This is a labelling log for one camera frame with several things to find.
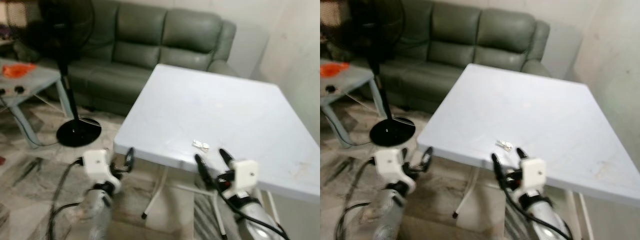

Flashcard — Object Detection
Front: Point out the black standing fan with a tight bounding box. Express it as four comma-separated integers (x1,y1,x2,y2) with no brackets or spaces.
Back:
345,0,417,144
6,0,103,148

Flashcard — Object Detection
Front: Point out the white folding table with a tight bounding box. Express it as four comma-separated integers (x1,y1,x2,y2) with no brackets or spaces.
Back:
416,62,640,240
113,63,321,236

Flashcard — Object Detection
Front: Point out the grey coffee table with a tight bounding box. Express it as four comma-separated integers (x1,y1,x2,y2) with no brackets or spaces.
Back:
320,59,388,146
0,57,75,150

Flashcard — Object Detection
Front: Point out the orange cloth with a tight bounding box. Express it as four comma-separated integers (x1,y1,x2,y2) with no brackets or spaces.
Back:
2,62,37,78
320,61,351,78

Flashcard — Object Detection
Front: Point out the green leather sofa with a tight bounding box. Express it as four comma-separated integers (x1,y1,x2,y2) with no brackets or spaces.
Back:
15,0,238,117
330,0,552,115

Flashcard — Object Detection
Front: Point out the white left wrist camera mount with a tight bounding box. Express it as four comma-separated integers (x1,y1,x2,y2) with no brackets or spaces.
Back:
81,149,123,195
374,148,417,195

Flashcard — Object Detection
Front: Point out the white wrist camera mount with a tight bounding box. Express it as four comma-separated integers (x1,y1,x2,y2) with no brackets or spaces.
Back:
515,158,547,198
220,160,260,201
374,148,417,195
81,149,123,195

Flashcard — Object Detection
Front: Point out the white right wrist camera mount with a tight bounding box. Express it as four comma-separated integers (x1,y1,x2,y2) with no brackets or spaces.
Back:
515,158,547,198
220,160,260,201

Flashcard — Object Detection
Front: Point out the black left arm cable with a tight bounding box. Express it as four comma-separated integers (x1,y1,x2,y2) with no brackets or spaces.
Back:
46,157,85,240
334,157,378,240

